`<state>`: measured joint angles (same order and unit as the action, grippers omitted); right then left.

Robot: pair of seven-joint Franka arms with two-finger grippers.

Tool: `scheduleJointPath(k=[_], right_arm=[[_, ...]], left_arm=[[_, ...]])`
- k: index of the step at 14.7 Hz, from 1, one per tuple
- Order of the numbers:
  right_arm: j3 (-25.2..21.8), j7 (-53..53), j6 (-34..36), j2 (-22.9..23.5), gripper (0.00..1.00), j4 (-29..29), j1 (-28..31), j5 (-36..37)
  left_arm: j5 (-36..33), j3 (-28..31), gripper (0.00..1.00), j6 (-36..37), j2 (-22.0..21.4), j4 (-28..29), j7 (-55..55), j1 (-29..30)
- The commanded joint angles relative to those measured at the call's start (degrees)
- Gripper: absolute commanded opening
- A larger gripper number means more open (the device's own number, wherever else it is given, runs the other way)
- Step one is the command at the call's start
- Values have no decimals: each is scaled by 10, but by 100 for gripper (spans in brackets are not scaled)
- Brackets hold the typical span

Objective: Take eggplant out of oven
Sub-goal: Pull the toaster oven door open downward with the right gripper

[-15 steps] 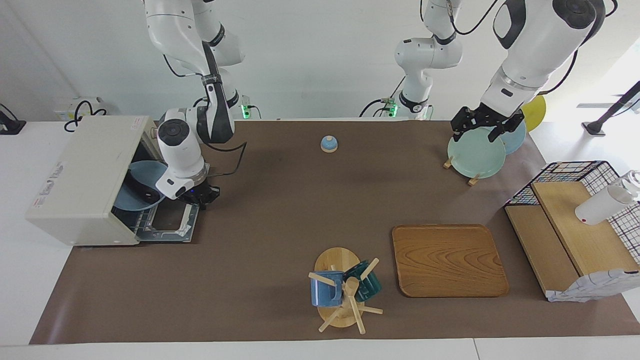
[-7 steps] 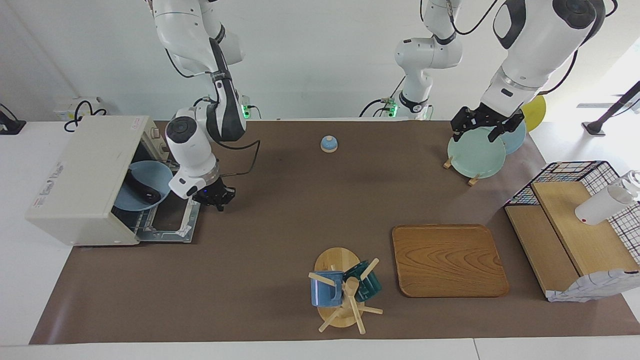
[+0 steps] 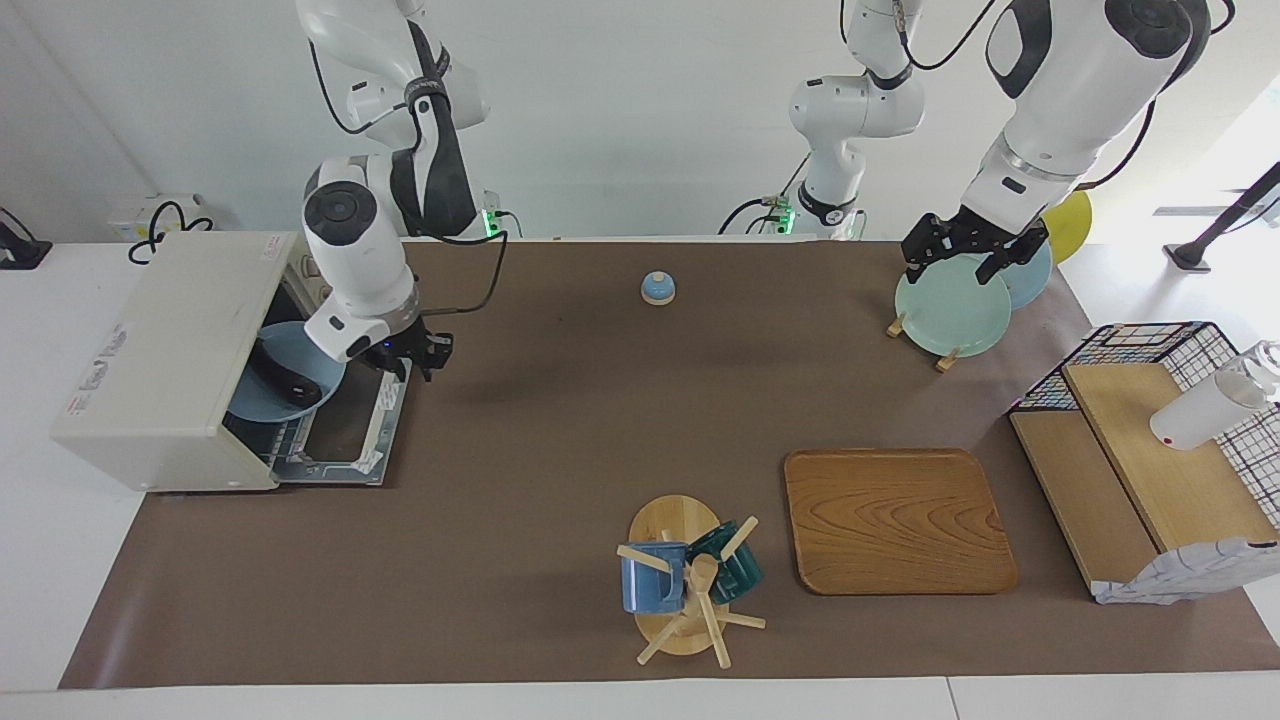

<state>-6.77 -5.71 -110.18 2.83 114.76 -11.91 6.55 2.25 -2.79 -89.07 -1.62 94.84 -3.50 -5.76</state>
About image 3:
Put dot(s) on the white bottle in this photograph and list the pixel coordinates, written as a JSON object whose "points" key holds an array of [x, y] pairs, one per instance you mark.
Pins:
{"points": [[1200, 415]]}

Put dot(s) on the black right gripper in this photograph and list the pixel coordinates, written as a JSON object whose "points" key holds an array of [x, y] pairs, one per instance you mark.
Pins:
{"points": [[430, 345]]}

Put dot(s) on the mint green plate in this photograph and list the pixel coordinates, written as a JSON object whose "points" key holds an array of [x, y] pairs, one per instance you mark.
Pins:
{"points": [[950, 315]]}

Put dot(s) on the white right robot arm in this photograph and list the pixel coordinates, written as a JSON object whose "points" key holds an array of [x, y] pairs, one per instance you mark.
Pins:
{"points": [[350, 250]]}

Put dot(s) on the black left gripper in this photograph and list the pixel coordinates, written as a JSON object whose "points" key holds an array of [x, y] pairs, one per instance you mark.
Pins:
{"points": [[985, 232]]}

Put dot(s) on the white wall socket box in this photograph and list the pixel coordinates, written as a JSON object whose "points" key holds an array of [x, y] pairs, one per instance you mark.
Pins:
{"points": [[125, 212]]}

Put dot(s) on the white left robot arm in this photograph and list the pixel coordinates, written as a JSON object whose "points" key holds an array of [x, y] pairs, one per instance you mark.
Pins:
{"points": [[1080, 80]]}

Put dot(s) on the blue mug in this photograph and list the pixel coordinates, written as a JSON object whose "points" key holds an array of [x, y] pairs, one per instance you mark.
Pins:
{"points": [[650, 585]]}

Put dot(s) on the wooden plate rack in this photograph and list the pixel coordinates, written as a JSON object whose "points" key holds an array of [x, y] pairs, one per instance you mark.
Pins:
{"points": [[945, 362]]}

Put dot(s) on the black stand base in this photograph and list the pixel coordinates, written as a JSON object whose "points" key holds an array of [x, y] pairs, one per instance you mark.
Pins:
{"points": [[25, 255]]}

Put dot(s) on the wooden serving tray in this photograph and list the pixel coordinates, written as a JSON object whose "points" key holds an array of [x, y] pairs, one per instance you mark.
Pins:
{"points": [[895, 520]]}

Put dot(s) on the beige toaster oven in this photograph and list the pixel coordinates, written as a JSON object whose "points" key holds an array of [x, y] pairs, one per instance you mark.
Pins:
{"points": [[170, 350]]}

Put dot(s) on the dark green mug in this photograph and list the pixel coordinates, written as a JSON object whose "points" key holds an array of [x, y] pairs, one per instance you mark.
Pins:
{"points": [[740, 570]]}

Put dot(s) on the dark purple eggplant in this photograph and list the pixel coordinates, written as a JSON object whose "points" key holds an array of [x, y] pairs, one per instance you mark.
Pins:
{"points": [[290, 385]]}

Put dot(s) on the wooden mug tree stand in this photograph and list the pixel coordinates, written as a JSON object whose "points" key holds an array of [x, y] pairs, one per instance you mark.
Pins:
{"points": [[670, 520]]}

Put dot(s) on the light blue plate holding eggplant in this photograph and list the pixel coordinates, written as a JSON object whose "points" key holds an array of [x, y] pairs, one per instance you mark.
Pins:
{"points": [[270, 345]]}

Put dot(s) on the wooden two-step shelf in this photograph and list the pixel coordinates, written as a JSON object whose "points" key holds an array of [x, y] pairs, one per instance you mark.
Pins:
{"points": [[1170, 470]]}

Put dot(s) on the black angled stand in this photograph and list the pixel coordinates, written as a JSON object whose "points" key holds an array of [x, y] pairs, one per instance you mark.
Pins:
{"points": [[1190, 258]]}

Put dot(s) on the brown table mat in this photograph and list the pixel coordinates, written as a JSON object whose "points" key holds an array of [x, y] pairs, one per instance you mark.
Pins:
{"points": [[550, 450]]}

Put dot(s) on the light blue plate on rack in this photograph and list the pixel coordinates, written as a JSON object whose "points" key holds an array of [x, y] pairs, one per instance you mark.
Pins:
{"points": [[1035, 280]]}

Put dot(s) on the yellow plate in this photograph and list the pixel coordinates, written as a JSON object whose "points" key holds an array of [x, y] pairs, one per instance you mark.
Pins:
{"points": [[1070, 225]]}

